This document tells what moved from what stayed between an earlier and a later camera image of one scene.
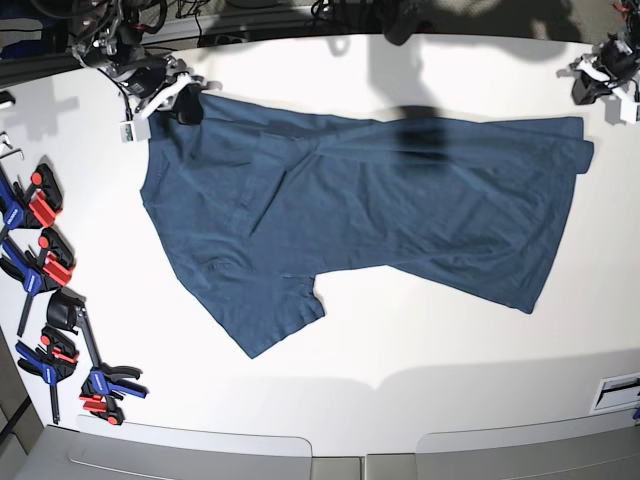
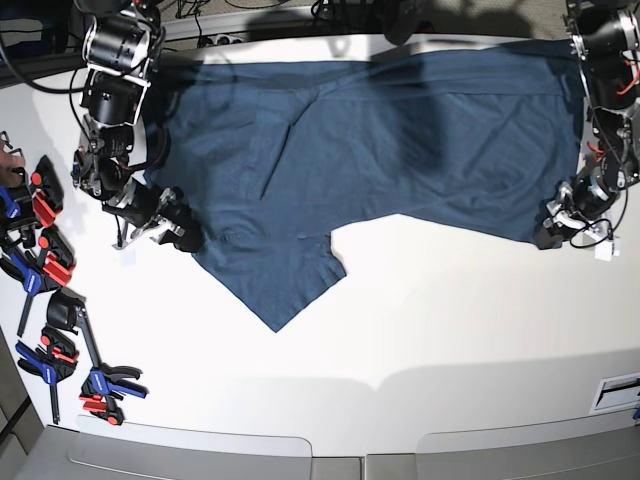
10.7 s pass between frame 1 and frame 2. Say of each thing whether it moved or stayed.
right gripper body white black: moved
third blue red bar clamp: stayed
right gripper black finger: moved
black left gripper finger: moved
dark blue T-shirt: moved
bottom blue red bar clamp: stayed
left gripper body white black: moved
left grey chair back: stayed
